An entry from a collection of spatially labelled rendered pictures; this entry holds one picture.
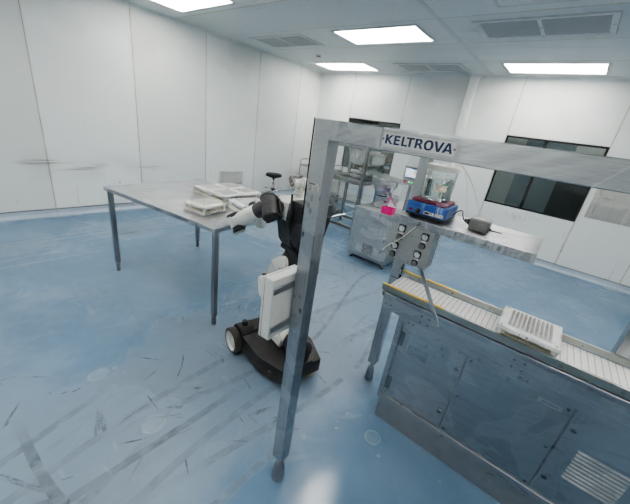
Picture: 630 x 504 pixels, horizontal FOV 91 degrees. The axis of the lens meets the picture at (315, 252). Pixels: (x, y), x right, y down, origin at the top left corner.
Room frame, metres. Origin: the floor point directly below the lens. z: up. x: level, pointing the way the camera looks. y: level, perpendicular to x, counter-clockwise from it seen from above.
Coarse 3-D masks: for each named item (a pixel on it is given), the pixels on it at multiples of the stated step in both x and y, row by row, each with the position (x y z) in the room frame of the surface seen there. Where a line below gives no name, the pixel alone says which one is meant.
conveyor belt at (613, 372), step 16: (400, 288) 1.58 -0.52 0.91; (416, 288) 1.62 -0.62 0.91; (448, 304) 1.48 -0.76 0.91; (464, 304) 1.51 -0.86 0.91; (480, 320) 1.36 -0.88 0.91; (496, 320) 1.39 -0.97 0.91; (560, 352) 1.18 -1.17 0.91; (576, 352) 1.20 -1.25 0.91; (560, 368) 1.07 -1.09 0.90; (592, 368) 1.10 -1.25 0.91; (608, 368) 1.12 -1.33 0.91; (624, 368) 1.14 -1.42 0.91; (624, 384) 1.03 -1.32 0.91
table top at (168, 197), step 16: (112, 192) 2.76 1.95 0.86; (128, 192) 2.76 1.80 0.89; (144, 192) 2.84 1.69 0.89; (160, 192) 2.93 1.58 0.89; (176, 192) 3.02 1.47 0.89; (192, 192) 3.11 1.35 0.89; (160, 208) 2.44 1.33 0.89; (176, 208) 2.50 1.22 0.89; (192, 224) 2.26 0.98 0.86; (208, 224) 2.22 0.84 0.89; (224, 224) 2.28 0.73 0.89
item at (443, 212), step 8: (408, 200) 1.56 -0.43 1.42; (416, 200) 1.55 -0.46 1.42; (424, 200) 1.52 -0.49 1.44; (408, 208) 1.54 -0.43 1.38; (416, 208) 1.52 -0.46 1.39; (424, 208) 1.50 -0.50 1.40; (432, 208) 1.48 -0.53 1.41; (440, 208) 1.46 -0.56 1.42; (448, 208) 1.47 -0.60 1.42; (456, 208) 1.57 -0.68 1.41; (424, 216) 1.49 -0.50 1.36; (432, 216) 1.47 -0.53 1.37; (440, 216) 1.45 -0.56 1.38; (448, 216) 1.48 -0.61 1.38
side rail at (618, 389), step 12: (384, 288) 1.54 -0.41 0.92; (420, 300) 1.42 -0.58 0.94; (444, 312) 1.34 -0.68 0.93; (468, 324) 1.28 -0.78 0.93; (480, 324) 1.26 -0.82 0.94; (492, 336) 1.21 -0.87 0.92; (504, 336) 1.19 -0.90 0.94; (516, 348) 1.16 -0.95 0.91; (528, 348) 1.13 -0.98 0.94; (552, 360) 1.08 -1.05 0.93; (576, 372) 1.03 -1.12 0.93; (588, 372) 1.02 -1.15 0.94; (600, 384) 0.99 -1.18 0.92; (612, 384) 0.97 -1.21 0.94; (624, 396) 0.95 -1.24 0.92
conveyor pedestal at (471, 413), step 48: (432, 336) 1.39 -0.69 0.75; (384, 384) 1.49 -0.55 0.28; (432, 384) 1.35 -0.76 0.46; (480, 384) 1.24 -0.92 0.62; (528, 384) 1.13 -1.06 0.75; (432, 432) 1.31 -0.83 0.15; (480, 432) 1.19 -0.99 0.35; (528, 432) 1.09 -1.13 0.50; (576, 432) 1.01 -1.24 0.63; (624, 432) 0.94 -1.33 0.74; (480, 480) 1.14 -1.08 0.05; (528, 480) 1.04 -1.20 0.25; (576, 480) 0.96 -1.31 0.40; (624, 480) 0.90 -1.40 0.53
